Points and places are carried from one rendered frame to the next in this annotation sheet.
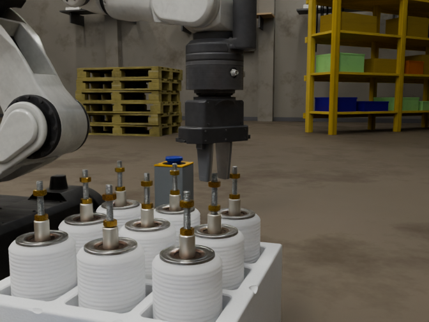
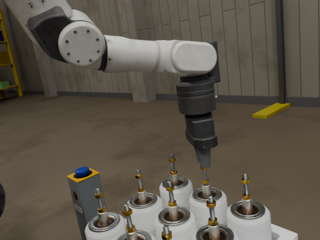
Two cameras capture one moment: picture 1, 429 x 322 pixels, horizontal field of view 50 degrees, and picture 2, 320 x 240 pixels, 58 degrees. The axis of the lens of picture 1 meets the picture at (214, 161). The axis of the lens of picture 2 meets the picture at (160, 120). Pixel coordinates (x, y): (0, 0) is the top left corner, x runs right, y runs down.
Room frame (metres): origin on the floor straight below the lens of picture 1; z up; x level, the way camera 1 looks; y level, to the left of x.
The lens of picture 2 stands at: (0.44, 0.61, 0.63)
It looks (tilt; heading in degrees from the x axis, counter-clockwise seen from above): 14 degrees down; 303
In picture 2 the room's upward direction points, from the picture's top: 8 degrees counter-clockwise
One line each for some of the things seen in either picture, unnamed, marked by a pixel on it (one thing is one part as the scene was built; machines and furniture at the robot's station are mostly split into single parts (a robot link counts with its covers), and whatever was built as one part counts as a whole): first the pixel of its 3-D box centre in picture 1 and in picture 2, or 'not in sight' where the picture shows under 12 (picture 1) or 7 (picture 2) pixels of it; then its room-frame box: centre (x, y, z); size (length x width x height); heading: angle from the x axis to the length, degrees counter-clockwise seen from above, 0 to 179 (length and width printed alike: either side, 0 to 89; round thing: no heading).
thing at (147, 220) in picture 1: (147, 217); (173, 211); (0.76, 0.11, 0.26); 0.02 x 0.02 x 0.03
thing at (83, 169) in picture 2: (173, 161); (82, 172); (1.06, 0.09, 0.32); 0.04 x 0.04 x 0.02
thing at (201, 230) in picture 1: (214, 231); (206, 194); (0.72, 0.00, 0.25); 0.08 x 0.08 x 0.01
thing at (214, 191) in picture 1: (214, 197); (205, 174); (0.72, 0.00, 0.31); 0.01 x 0.01 x 0.08
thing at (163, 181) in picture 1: (174, 230); (93, 223); (1.06, 0.09, 0.16); 0.07 x 0.07 x 0.31; 72
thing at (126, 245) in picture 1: (110, 246); (214, 236); (0.64, 0.15, 0.25); 0.08 x 0.08 x 0.01
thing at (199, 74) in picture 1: (215, 102); (199, 117); (0.72, 0.00, 0.46); 0.13 x 0.10 x 0.12; 129
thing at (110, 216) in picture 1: (109, 210); (212, 213); (0.64, 0.15, 0.30); 0.01 x 0.01 x 0.08
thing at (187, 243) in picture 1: (187, 245); (247, 204); (0.61, 0.04, 0.26); 0.02 x 0.02 x 0.03
